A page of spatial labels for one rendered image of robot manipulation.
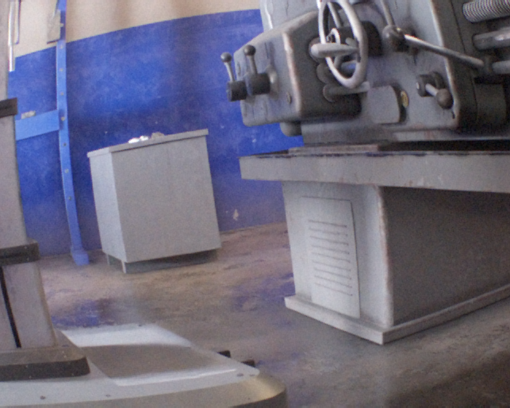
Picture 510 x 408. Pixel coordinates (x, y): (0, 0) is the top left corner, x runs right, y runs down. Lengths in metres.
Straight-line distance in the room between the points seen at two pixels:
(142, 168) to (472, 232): 2.17
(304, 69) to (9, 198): 1.28
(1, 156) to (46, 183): 4.29
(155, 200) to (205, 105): 1.53
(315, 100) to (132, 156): 1.91
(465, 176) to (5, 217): 0.74
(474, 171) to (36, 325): 0.73
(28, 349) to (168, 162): 3.06
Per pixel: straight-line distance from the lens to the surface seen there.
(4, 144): 1.09
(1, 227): 1.09
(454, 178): 1.44
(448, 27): 1.42
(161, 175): 4.07
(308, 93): 2.22
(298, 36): 2.23
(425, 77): 1.42
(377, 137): 2.21
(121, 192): 4.03
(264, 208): 5.58
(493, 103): 1.45
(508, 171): 1.25
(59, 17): 4.89
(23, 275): 1.09
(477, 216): 2.21
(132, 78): 5.44
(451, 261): 2.18
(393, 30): 1.32
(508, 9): 1.31
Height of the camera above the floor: 0.53
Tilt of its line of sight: 4 degrees down
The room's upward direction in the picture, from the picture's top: 8 degrees counter-clockwise
